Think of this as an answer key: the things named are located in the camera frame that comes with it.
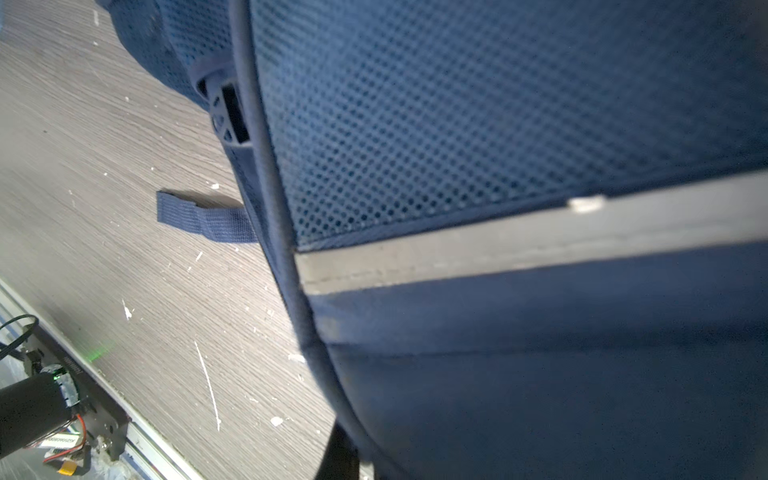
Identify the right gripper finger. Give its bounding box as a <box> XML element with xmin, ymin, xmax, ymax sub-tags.
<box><xmin>314</xmin><ymin>422</ymin><xmax>360</xmax><ymax>480</ymax></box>

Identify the navy blue student backpack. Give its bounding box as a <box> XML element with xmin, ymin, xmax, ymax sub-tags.
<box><xmin>104</xmin><ymin>1</ymin><xmax>767</xmax><ymax>479</ymax></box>

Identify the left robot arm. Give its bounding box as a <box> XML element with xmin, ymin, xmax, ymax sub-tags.
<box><xmin>1</xmin><ymin>354</ymin><xmax>84</xmax><ymax>458</ymax></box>

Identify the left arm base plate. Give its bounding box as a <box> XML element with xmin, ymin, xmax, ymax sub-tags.
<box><xmin>23</xmin><ymin>327</ymin><xmax>131</xmax><ymax>461</ymax></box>

